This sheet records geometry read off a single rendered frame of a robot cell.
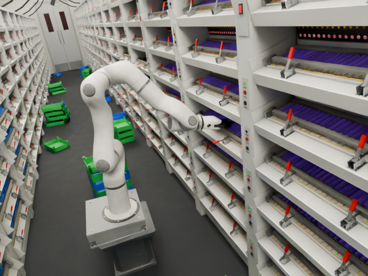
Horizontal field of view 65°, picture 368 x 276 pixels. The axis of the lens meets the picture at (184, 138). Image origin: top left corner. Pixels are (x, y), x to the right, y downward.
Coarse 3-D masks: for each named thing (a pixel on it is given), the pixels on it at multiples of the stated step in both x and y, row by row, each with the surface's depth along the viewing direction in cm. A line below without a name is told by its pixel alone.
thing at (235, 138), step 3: (198, 114) 178; (201, 114) 176; (219, 129) 155; (222, 129) 152; (225, 129) 151; (222, 132) 152; (225, 132) 149; (228, 132) 147; (228, 135) 146; (231, 135) 144; (234, 135) 143; (231, 138) 145; (234, 138) 141; (237, 138) 140; (231, 141) 142; (237, 141) 140; (240, 141) 136; (240, 144) 136; (240, 147) 135
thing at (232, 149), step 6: (198, 108) 180; (204, 108) 182; (210, 108) 183; (204, 132) 162; (210, 132) 159; (216, 132) 157; (210, 138) 158; (216, 138) 152; (222, 138) 149; (216, 144) 153; (222, 144) 145; (228, 144) 143; (234, 144) 141; (228, 150) 140; (234, 150) 136; (240, 150) 126; (234, 156) 136; (240, 156) 131; (240, 162) 133
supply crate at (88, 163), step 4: (92, 156) 241; (84, 160) 237; (88, 160) 240; (92, 160) 242; (84, 164) 238; (88, 164) 240; (92, 164) 239; (88, 168) 222; (92, 168) 223; (92, 172) 224
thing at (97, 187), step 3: (126, 171) 239; (126, 174) 240; (129, 174) 242; (126, 177) 241; (129, 177) 242; (90, 180) 237; (93, 183) 227; (99, 183) 230; (102, 183) 231; (93, 186) 233; (96, 186) 229; (99, 186) 231; (102, 186) 232; (96, 189) 230; (99, 189) 231
